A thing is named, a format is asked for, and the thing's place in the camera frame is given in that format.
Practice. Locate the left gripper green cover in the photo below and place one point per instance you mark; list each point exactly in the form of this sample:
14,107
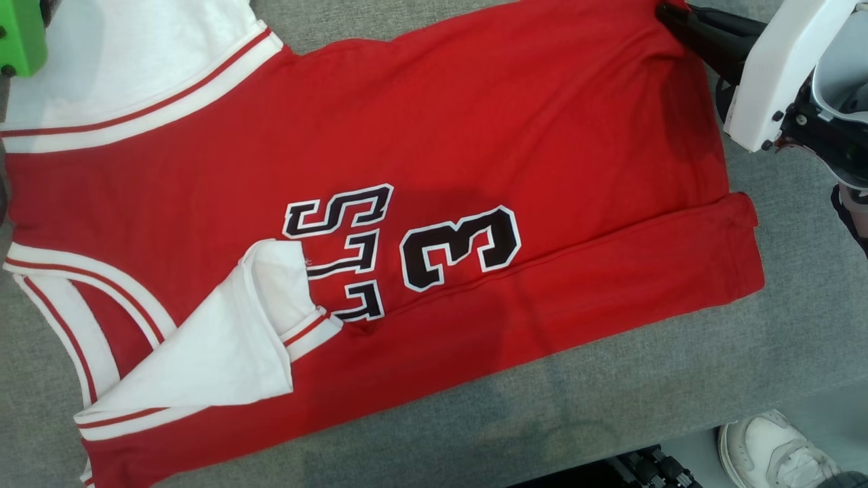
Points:
20,34

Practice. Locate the white sneaker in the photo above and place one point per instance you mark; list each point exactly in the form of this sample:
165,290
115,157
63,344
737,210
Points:
773,451

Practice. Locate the red basketball jersey white sleeves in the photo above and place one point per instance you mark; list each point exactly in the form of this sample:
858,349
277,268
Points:
475,135

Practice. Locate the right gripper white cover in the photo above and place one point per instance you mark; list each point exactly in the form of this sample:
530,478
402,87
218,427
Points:
773,81

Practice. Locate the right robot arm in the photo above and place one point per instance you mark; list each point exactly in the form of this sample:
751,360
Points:
854,217

